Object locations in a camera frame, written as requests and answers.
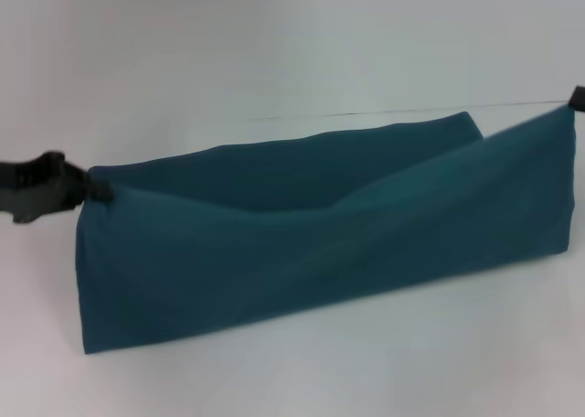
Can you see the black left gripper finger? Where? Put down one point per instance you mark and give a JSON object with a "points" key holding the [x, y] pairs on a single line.
{"points": [[101, 193]]}

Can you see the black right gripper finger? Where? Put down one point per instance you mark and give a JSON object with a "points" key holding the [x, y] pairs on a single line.
{"points": [[578, 99]]}

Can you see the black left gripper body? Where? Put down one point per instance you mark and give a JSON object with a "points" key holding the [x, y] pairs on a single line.
{"points": [[41, 188]]}

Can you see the teal blue t-shirt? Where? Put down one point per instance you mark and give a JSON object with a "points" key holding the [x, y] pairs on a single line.
{"points": [[297, 234]]}

